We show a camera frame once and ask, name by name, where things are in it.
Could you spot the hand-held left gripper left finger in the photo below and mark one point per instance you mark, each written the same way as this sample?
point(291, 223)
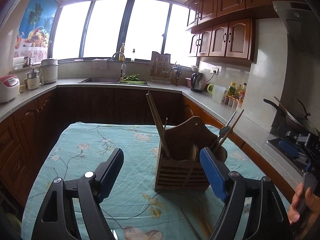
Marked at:
point(111, 172)

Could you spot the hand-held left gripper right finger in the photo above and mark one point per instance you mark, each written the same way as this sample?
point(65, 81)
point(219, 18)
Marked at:
point(213, 175)

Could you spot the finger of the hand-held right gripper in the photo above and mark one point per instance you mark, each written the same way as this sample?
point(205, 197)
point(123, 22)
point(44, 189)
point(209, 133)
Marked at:
point(297, 137)
point(287, 147)

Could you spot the brown wooden utensil holder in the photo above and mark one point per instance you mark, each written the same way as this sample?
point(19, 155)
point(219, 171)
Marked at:
point(180, 172)

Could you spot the brown wooden chopstick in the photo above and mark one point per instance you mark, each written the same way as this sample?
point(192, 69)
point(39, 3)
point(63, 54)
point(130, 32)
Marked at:
point(233, 123)

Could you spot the steel spoon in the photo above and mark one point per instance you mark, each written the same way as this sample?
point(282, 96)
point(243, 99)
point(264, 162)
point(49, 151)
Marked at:
point(231, 118)

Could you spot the person's right hand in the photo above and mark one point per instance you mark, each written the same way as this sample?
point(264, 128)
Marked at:
point(293, 210)

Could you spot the black wok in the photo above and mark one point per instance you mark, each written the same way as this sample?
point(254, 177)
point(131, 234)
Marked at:
point(290, 125)

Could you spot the glass wok lid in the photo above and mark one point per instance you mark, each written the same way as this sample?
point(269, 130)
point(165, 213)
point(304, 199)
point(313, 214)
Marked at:
point(296, 113)

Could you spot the teal floral tablecloth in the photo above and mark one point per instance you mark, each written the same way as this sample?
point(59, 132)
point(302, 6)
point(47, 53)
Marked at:
point(100, 140)

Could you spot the wooden lower cabinets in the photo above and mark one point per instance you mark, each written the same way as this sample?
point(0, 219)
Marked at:
point(100, 105)

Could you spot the wooden cabinets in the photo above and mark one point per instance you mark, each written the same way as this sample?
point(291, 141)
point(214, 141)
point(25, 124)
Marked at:
point(230, 10)
point(100, 105)

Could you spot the row of condiment bottles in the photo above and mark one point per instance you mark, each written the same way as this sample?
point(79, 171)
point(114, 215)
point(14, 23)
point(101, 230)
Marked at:
point(232, 102)

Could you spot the yellow-green condiment bottle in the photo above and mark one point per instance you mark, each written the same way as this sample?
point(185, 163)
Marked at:
point(232, 89)

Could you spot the translucent plastic pitcher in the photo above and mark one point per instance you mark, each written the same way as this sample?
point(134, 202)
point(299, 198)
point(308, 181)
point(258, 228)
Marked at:
point(218, 93)

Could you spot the green mug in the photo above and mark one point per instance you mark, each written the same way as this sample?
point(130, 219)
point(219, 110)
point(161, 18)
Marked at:
point(210, 90)

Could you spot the kitchen sink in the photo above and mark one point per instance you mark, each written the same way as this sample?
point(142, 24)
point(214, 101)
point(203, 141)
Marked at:
point(100, 80)

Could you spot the steel electric kettle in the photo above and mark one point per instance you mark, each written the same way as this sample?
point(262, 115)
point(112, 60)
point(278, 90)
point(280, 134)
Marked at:
point(197, 82)

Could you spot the pink cup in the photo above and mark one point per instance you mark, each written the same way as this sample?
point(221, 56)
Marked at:
point(188, 82)

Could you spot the green vegetables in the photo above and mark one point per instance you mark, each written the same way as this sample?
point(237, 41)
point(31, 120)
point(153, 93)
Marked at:
point(132, 78)

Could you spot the chrome kitchen faucet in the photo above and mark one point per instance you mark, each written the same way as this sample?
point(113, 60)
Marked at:
point(123, 68)

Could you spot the knife block with scissors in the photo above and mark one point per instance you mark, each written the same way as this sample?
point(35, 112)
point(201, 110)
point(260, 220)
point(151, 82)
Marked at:
point(177, 76)

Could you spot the white funnel bowl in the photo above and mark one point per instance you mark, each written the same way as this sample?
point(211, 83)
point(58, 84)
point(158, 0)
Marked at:
point(195, 68)

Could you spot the white dish cloth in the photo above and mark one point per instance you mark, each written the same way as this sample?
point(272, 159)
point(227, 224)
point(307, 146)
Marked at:
point(98, 64)

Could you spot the steel range hood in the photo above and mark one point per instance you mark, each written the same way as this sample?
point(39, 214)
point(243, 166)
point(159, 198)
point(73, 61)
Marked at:
point(302, 27)

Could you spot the large white electric cooker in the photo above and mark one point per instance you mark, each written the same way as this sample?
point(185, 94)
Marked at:
point(49, 72)

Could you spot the small dark-capped bottle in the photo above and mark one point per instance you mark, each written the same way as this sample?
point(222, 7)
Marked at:
point(133, 56)

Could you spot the yellow soap bottle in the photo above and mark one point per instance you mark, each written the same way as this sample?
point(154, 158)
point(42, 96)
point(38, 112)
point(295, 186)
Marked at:
point(121, 53)

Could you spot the small electric steamer pot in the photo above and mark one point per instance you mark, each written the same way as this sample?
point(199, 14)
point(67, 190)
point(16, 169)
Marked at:
point(33, 81)

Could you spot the white and red rice cooker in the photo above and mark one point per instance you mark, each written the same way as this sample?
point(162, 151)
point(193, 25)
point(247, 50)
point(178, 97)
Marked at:
point(8, 88)

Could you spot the small metal teapot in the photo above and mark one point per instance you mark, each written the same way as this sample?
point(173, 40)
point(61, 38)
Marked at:
point(28, 62)

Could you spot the large kitchen window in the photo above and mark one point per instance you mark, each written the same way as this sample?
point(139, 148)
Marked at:
point(107, 30)

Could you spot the wooden upper cabinets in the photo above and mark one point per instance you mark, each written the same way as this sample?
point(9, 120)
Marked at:
point(230, 10)

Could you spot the white wall outlet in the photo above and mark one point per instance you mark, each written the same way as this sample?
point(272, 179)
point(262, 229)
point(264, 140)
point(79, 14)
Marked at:
point(215, 71)

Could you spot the fruit and palm wall poster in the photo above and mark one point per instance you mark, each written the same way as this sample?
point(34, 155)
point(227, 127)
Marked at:
point(35, 22)

